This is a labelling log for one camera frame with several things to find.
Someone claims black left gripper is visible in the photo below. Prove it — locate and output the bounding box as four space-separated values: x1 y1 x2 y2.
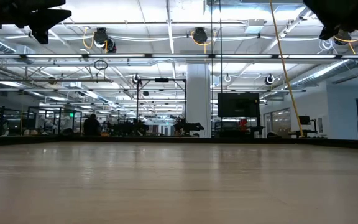
0 0 73 44

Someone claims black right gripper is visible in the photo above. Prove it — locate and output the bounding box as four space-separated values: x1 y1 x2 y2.
303 0 358 40

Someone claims long ceiling light bar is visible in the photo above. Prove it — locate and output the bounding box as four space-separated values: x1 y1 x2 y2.
0 53 358 60

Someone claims small monitor on stand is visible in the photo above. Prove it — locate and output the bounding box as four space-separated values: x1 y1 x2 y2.
298 115 318 135

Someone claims person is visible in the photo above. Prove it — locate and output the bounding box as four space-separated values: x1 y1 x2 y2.
83 113 102 136

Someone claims white building column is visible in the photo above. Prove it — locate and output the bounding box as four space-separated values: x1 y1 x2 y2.
186 63 211 138

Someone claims large ceiling cable reel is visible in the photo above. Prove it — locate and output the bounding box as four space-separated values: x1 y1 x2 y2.
334 30 352 46
191 27 209 46
93 27 117 53

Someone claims yellow hanging cable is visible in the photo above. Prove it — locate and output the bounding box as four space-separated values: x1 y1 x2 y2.
268 0 305 138

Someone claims hanging black cable coil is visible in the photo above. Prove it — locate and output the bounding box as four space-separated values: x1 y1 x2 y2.
93 59 109 71

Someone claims glass walled enclosure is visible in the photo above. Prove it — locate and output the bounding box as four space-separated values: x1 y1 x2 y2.
26 106 83 135

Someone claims black wall monitor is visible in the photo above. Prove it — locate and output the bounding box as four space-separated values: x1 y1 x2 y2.
218 92 260 118

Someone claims black background rig frame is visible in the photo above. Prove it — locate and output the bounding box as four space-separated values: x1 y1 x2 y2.
136 77 188 125

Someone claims black aluminium table frame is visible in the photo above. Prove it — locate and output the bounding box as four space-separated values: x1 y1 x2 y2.
0 135 358 151

